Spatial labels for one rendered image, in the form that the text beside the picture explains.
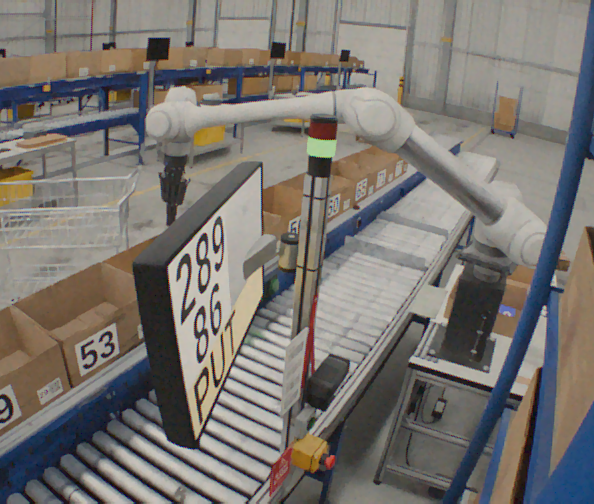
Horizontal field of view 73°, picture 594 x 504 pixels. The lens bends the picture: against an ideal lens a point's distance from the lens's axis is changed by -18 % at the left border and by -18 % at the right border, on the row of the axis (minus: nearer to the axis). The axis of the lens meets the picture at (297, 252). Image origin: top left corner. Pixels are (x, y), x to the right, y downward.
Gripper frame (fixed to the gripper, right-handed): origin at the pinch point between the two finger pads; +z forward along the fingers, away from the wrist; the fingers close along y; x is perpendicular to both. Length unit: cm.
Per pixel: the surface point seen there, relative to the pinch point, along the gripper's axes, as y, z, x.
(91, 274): 21.7, 23.1, 18.1
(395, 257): -42, 36, -123
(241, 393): -37, 49, 5
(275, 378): -42, 48, -8
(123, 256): 22.0, 20.9, 2.1
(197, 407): -69, -3, 68
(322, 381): -70, 16, 25
